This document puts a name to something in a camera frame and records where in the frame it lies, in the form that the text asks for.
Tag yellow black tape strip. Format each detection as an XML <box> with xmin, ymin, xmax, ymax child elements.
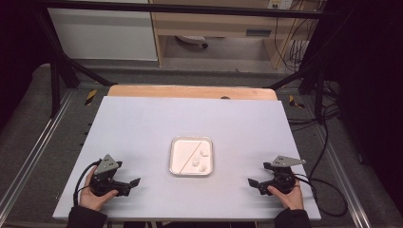
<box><xmin>84</xmin><ymin>88</ymin><xmax>98</xmax><ymax>106</ymax></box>
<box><xmin>288</xmin><ymin>94</ymin><xmax>306</xmax><ymax>109</ymax></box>

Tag white square tray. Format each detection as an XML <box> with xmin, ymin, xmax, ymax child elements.
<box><xmin>168</xmin><ymin>136</ymin><xmax>214</xmax><ymax>177</ymax></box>

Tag aluminium floor rail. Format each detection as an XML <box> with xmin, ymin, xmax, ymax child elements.
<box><xmin>0</xmin><ymin>89</ymin><xmax>77</xmax><ymax>217</ymax></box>
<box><xmin>312</xmin><ymin>123</ymin><xmax>373</xmax><ymax>228</ymax></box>

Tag person's left hand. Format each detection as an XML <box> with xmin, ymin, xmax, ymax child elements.
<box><xmin>79</xmin><ymin>165</ymin><xmax>119</xmax><ymax>213</ymax></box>

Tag left hand-held gripper cable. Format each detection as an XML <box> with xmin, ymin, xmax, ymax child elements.
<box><xmin>72</xmin><ymin>160</ymin><xmax>102</xmax><ymax>207</ymax></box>

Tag hand-held gripper cable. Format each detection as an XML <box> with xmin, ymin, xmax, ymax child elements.
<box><xmin>72</xmin><ymin>160</ymin><xmax>102</xmax><ymax>207</ymax></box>
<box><xmin>293</xmin><ymin>172</ymin><xmax>349</xmax><ymax>219</ymax></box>

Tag light wooden table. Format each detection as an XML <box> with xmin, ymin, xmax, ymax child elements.
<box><xmin>106</xmin><ymin>84</ymin><xmax>278</xmax><ymax>102</ymax></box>

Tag thin wooden skewer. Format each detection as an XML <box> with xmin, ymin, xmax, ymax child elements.
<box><xmin>179</xmin><ymin>141</ymin><xmax>202</xmax><ymax>175</ymax></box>

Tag white chair base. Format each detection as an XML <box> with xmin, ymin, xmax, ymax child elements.
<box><xmin>175</xmin><ymin>34</ymin><xmax>209</xmax><ymax>49</ymax></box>

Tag wall power outlet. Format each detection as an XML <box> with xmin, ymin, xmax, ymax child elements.
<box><xmin>267</xmin><ymin>0</ymin><xmax>294</xmax><ymax>10</ymax></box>

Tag right hand-held gripper cable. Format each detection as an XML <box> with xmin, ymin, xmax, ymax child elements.
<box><xmin>293</xmin><ymin>172</ymin><xmax>349</xmax><ymax>219</ymax></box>

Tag black metal stand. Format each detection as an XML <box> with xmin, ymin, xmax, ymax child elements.
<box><xmin>31</xmin><ymin>6</ymin><xmax>118</xmax><ymax>119</ymax></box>
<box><xmin>267</xmin><ymin>12</ymin><xmax>338</xmax><ymax>125</ymax></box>

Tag black floor cables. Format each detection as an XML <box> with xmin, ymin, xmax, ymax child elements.
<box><xmin>286</xmin><ymin>80</ymin><xmax>342</xmax><ymax>133</ymax></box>

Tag black metal crossbar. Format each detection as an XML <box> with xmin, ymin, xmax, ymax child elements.
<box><xmin>34</xmin><ymin>0</ymin><xmax>326</xmax><ymax>20</ymax></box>

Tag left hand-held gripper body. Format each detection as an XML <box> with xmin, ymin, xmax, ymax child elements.
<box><xmin>89</xmin><ymin>154</ymin><xmax>131</xmax><ymax>198</ymax></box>

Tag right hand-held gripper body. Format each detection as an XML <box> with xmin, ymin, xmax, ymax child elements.
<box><xmin>258</xmin><ymin>155</ymin><xmax>307</xmax><ymax>196</ymax></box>

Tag white cabinet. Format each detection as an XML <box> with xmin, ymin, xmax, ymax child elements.
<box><xmin>47</xmin><ymin>0</ymin><xmax>159</xmax><ymax>62</ymax></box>

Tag dark curtain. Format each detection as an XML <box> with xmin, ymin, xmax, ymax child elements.
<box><xmin>0</xmin><ymin>0</ymin><xmax>53</xmax><ymax>127</ymax></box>
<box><xmin>321</xmin><ymin>0</ymin><xmax>403</xmax><ymax>217</ymax></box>

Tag wooden desk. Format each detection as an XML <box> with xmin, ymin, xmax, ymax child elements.
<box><xmin>148</xmin><ymin>0</ymin><xmax>321</xmax><ymax>69</ymax></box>

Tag hanging black cable bundle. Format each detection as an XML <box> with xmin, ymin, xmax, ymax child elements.
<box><xmin>274</xmin><ymin>0</ymin><xmax>321</xmax><ymax>73</ymax></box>

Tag person's right hand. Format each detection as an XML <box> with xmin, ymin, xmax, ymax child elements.
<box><xmin>266</xmin><ymin>180</ymin><xmax>305</xmax><ymax>211</ymax></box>

